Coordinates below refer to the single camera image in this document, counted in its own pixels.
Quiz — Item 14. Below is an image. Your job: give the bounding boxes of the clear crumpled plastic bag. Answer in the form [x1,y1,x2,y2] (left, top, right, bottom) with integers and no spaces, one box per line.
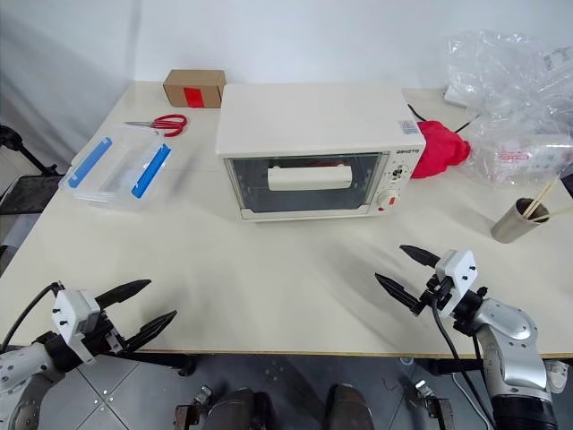
[444,28,573,193]

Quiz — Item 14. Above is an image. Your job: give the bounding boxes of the white flat box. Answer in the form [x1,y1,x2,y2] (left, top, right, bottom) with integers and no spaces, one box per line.
[443,84,469,109]

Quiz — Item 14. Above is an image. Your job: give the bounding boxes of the black table frame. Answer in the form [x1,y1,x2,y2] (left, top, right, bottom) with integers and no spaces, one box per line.
[114,350,487,377]

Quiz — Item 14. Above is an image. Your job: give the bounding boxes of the white oven door handle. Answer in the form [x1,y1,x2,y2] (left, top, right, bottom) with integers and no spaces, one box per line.
[266,164,354,192]

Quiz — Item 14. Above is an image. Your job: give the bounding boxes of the red cloth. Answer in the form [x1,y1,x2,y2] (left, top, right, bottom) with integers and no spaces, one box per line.
[408,119,474,181]

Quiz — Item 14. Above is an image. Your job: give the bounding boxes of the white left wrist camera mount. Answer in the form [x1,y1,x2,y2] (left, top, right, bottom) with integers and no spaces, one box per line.
[50,288,102,366]

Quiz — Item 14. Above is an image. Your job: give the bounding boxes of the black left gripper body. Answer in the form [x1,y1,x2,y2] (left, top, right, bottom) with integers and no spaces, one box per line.
[90,306,131,358]

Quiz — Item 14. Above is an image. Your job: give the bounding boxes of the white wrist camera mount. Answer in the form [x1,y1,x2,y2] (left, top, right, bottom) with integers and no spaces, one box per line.
[50,288,102,366]
[431,249,478,315]

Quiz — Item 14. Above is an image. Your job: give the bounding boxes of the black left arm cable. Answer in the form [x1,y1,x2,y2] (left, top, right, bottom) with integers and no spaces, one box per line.
[0,281,64,355]

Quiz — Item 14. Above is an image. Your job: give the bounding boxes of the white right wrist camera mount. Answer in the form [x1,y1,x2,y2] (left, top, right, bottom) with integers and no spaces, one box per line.
[431,249,478,315]

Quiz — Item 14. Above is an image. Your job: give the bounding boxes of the white toaster oven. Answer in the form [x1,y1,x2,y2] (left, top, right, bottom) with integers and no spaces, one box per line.
[215,82,423,224]

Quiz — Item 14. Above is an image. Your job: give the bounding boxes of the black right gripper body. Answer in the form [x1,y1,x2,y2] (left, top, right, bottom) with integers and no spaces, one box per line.
[418,274,454,317]

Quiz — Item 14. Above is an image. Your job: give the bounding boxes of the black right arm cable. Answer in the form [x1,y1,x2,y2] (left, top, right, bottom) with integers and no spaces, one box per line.
[431,298,499,430]

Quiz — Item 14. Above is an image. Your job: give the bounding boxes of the black metal stand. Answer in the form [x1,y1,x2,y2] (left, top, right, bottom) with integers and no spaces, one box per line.
[0,124,64,217]

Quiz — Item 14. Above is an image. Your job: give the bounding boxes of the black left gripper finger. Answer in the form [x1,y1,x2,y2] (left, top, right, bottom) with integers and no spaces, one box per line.
[122,309,179,355]
[95,279,153,310]

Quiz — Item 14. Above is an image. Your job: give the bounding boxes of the thin black cable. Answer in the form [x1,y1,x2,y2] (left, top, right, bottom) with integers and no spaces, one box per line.
[406,103,481,134]

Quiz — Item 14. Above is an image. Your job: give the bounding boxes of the clear box with blue latches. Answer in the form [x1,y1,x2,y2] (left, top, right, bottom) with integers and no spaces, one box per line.
[58,125,174,212]

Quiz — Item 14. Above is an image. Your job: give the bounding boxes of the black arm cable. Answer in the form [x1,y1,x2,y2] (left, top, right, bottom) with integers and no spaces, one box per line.
[0,281,64,355]
[431,298,499,430]

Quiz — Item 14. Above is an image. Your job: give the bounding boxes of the white floor cable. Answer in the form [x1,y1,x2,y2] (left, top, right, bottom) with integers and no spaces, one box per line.
[450,370,494,429]

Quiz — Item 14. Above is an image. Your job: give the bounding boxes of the cardboard box with red tape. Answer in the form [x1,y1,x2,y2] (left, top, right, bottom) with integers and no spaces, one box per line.
[162,68,228,110]

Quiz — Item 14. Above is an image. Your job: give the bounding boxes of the dark rounded shape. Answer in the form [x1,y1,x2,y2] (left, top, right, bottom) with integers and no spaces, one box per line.
[325,383,376,430]
[209,387,270,430]

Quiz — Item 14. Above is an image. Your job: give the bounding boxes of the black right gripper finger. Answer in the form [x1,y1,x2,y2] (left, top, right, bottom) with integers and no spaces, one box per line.
[374,272,425,316]
[398,244,443,271]

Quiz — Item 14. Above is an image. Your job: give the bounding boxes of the red handled scissors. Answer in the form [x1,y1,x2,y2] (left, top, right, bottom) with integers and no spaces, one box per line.
[124,113,190,138]

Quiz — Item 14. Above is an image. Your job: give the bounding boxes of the metal cup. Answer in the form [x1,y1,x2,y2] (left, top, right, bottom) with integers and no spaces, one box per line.
[490,197,552,245]

